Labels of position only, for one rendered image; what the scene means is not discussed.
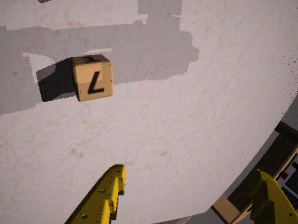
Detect brown wooden number cube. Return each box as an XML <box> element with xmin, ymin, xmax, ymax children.
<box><xmin>70</xmin><ymin>54</ymin><xmax>113</xmax><ymax>102</ymax></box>

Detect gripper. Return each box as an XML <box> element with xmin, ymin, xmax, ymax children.
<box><xmin>64</xmin><ymin>164</ymin><xmax>298</xmax><ymax>224</ymax></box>

